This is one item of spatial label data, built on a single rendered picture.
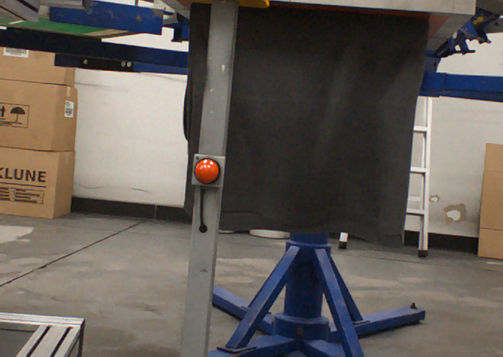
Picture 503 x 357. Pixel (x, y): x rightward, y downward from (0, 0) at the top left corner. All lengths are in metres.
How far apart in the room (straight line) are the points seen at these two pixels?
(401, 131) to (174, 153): 4.80
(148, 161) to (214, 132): 5.05
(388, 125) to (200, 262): 0.48
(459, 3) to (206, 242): 0.61
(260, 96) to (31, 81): 4.59
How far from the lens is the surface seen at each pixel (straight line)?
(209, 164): 1.55
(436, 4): 1.78
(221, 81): 1.58
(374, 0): 1.77
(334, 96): 1.86
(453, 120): 6.52
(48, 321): 2.37
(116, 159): 6.68
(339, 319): 3.02
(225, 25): 1.59
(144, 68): 3.65
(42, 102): 6.30
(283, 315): 3.24
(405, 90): 1.86
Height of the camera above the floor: 0.74
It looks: 3 degrees down
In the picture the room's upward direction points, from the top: 5 degrees clockwise
